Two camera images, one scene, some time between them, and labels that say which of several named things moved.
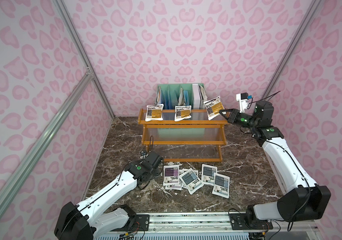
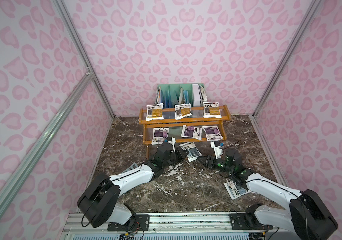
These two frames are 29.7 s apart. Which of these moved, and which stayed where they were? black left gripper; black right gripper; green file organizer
Moved: black left gripper; black right gripper
Stayed: green file organizer
